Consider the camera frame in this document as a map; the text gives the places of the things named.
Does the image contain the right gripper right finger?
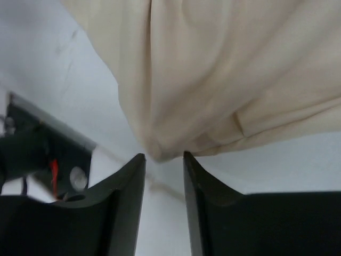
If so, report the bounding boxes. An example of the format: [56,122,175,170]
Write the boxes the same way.
[183,152,340,255]

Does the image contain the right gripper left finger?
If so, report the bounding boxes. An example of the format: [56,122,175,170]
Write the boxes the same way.
[1,154,146,256]

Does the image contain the beige trousers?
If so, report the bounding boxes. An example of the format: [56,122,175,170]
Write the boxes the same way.
[63,1,340,162]

